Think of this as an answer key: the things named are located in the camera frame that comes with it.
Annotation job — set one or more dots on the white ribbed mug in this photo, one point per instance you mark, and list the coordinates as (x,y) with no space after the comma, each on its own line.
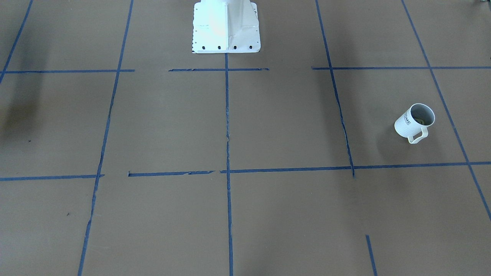
(408,128)

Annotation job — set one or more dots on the white camera pillar base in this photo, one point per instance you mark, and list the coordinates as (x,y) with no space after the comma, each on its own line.
(225,26)

